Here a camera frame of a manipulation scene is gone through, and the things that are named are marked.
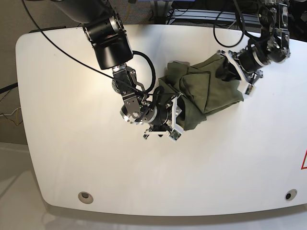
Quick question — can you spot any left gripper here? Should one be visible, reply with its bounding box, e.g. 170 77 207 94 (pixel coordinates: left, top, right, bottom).
215 49 265 81

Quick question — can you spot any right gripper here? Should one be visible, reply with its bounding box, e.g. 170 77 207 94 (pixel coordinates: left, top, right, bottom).
121 100 182 132

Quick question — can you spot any olive green T-shirt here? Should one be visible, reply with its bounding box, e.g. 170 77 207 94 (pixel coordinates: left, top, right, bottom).
158 54 244 131

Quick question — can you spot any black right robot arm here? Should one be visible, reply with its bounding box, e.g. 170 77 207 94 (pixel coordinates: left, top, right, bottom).
53 0 181 135

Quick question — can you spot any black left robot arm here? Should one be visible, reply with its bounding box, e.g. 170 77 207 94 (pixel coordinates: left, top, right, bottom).
216 0 290 85

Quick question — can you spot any left table grommet hole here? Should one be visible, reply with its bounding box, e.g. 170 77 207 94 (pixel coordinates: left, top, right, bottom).
78 192 94 204

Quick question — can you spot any table grommet hole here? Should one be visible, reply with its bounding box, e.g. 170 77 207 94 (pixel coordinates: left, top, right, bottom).
78 192 94 204
285 189 297 201

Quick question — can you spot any red warning triangle sticker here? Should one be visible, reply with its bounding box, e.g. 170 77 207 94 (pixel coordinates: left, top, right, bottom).
301 151 307 170

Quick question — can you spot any right table grommet hole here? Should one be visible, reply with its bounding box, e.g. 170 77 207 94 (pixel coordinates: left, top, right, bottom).
285 189 297 201

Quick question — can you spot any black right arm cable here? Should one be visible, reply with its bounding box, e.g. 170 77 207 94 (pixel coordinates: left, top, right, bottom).
21 0 182 96

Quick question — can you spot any yellow floor cable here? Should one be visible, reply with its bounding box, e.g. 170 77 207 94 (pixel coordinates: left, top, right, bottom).
0 105 24 127

